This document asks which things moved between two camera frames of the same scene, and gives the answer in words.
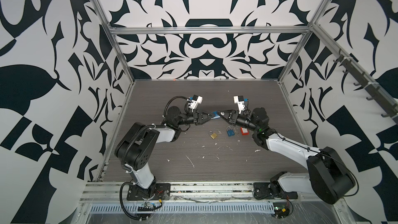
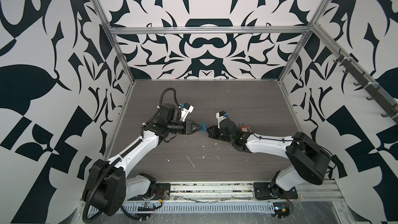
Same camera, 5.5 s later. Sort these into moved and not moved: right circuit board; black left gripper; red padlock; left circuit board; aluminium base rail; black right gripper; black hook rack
Moved: black left gripper; black right gripper
Not moved: aluminium base rail; right circuit board; left circuit board; red padlock; black hook rack
